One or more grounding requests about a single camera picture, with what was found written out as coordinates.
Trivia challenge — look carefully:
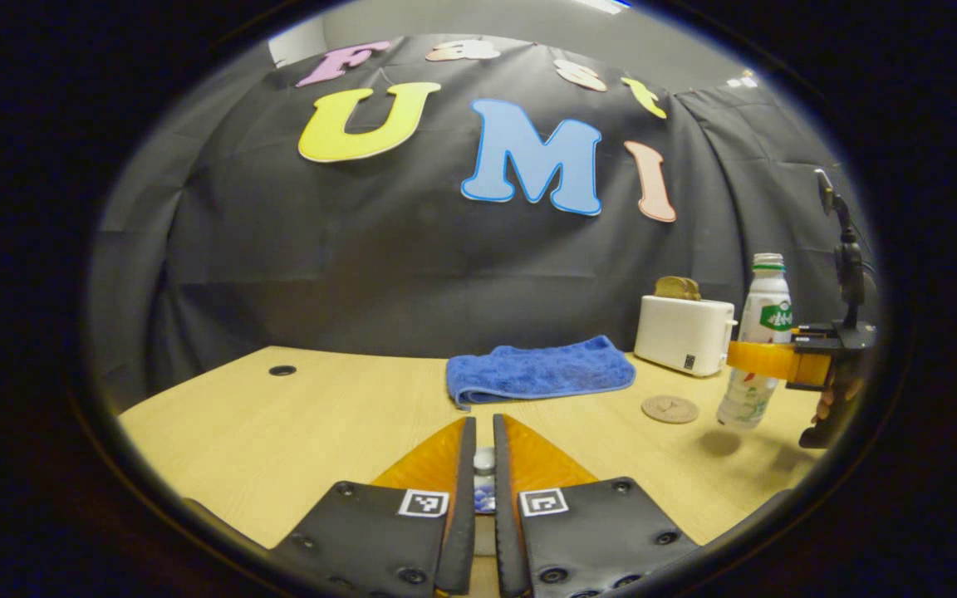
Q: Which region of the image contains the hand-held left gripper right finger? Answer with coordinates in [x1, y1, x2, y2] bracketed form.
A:
[493, 413, 699, 598]

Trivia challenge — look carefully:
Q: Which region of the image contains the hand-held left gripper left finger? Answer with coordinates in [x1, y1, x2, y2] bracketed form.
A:
[269, 415, 478, 598]

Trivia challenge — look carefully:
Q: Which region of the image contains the white water bottle green label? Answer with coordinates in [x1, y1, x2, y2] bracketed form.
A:
[716, 253, 793, 431]

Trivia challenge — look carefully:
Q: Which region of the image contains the round beige coaster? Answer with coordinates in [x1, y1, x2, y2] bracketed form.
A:
[641, 395, 700, 425]

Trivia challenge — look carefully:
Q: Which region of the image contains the black clamp stand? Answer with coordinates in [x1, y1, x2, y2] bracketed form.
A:
[813, 169, 868, 326]

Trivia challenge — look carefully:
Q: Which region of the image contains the white toaster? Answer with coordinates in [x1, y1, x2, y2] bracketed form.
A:
[634, 295, 737, 378]

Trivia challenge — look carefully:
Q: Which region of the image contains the brown bread slice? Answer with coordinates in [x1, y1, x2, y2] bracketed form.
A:
[655, 276, 702, 301]

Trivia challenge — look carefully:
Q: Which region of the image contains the blue towel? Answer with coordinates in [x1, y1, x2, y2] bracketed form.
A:
[445, 335, 637, 410]

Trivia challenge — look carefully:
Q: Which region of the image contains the black backdrop cloth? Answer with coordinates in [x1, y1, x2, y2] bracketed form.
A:
[88, 33, 878, 408]

